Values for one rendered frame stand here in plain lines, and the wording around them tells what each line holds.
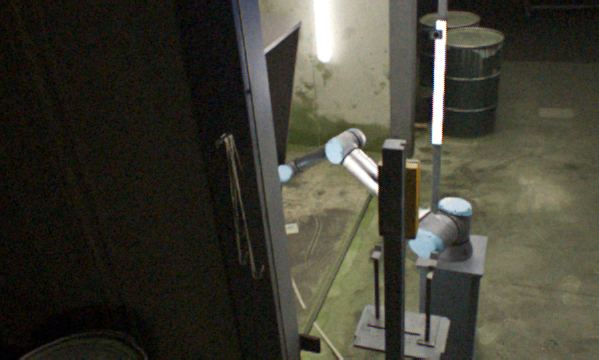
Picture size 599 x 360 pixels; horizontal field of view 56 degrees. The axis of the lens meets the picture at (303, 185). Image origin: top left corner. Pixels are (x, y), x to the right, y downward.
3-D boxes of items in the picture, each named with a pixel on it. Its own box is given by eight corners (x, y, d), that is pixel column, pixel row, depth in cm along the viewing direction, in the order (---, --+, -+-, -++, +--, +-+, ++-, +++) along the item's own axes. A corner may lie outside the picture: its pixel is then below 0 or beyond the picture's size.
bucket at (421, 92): (432, 125, 551) (433, 98, 537) (402, 123, 560) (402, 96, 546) (437, 113, 575) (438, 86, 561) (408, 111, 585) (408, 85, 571)
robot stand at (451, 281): (478, 330, 315) (487, 236, 283) (473, 372, 291) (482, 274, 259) (423, 320, 325) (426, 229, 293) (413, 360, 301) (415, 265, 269)
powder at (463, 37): (435, 32, 523) (435, 31, 522) (495, 29, 516) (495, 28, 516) (442, 50, 476) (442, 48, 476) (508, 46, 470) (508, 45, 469)
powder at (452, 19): (484, 15, 561) (484, 14, 560) (470, 30, 521) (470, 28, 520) (430, 13, 585) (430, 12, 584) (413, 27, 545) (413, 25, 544)
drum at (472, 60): (430, 117, 567) (432, 29, 523) (489, 115, 561) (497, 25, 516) (436, 143, 517) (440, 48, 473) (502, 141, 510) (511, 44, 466)
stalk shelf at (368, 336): (353, 347, 209) (353, 344, 209) (368, 306, 227) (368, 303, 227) (439, 364, 199) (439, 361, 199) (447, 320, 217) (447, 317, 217)
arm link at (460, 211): (476, 232, 271) (479, 200, 262) (457, 249, 261) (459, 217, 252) (448, 221, 281) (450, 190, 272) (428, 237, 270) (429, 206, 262)
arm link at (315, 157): (368, 119, 282) (295, 155, 336) (352, 128, 275) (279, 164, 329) (379, 140, 283) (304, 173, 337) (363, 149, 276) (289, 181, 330)
